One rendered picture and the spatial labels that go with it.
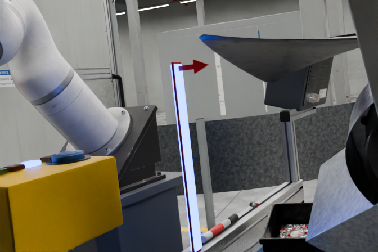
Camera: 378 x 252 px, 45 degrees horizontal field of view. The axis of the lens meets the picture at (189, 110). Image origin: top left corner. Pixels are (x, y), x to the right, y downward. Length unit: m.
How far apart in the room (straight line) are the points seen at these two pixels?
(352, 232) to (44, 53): 0.70
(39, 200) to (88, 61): 2.20
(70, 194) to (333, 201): 0.33
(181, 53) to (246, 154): 4.78
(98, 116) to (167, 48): 6.23
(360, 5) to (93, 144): 0.83
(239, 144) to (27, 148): 1.10
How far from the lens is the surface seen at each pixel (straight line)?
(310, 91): 1.33
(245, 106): 6.87
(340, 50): 0.71
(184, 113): 0.77
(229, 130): 2.48
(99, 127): 1.06
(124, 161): 1.02
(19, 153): 2.33
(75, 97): 1.02
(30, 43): 1.03
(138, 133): 1.06
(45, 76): 0.99
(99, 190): 0.56
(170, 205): 1.13
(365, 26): 0.35
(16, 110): 2.33
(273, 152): 2.54
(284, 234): 0.94
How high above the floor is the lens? 1.15
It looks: 3 degrees down
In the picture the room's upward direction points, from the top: 6 degrees counter-clockwise
